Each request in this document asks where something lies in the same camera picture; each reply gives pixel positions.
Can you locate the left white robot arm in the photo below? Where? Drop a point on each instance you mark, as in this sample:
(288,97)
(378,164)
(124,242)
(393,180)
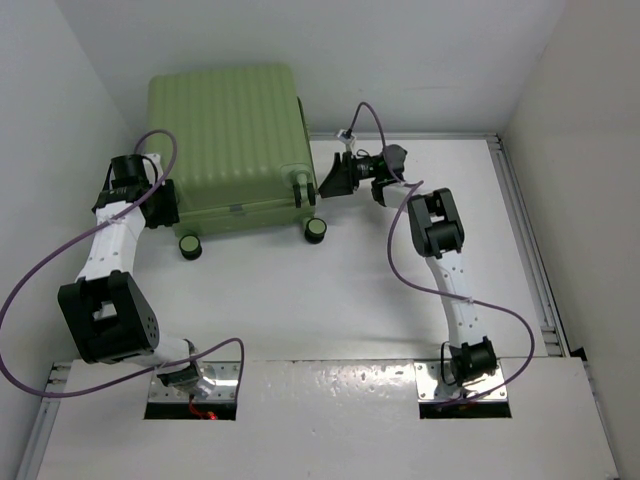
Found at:
(107,314)

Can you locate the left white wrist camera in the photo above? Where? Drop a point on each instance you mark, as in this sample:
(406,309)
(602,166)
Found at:
(154,158)

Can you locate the green suitcase blue lining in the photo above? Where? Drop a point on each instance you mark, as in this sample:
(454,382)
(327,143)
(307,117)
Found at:
(240,158)

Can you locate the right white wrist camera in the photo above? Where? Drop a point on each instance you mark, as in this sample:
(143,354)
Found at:
(346,137)

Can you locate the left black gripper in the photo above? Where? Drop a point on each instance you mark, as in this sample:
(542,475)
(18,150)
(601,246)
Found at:
(171,213)

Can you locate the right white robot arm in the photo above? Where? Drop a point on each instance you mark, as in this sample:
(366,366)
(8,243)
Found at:
(437,236)

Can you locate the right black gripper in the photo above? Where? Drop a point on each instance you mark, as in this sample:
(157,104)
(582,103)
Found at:
(341,180)

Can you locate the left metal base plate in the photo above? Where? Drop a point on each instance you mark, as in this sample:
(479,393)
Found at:
(206,382)

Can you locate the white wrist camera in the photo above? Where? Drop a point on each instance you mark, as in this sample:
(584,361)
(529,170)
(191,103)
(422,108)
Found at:
(154,158)
(346,137)

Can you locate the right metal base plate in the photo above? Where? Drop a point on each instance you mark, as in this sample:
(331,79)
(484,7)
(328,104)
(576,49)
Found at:
(432,389)

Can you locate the metal base plate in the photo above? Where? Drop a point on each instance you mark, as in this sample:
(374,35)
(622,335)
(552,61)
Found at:
(206,382)
(432,389)

